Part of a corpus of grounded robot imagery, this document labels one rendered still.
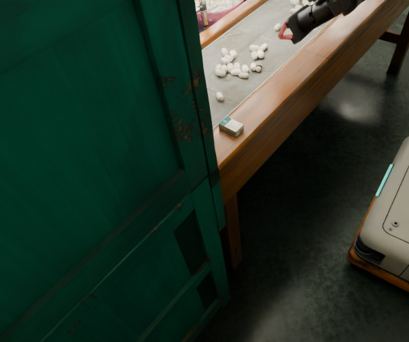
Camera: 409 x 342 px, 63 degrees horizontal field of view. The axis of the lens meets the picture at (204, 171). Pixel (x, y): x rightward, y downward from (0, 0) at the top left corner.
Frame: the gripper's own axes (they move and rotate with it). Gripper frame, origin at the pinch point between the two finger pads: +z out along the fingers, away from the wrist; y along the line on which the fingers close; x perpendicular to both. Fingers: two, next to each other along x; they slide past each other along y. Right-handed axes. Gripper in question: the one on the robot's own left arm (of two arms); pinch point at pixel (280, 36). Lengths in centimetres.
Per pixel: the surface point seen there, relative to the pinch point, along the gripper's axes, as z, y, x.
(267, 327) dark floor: 30, 52, 86
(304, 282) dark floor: 29, 28, 88
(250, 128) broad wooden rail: -1.7, 29.3, 13.4
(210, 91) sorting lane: 16.4, 21.0, 1.2
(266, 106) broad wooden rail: -0.6, 19.7, 12.5
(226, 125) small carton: 0.4, 33.6, 8.8
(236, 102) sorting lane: 8.7, 20.7, 7.8
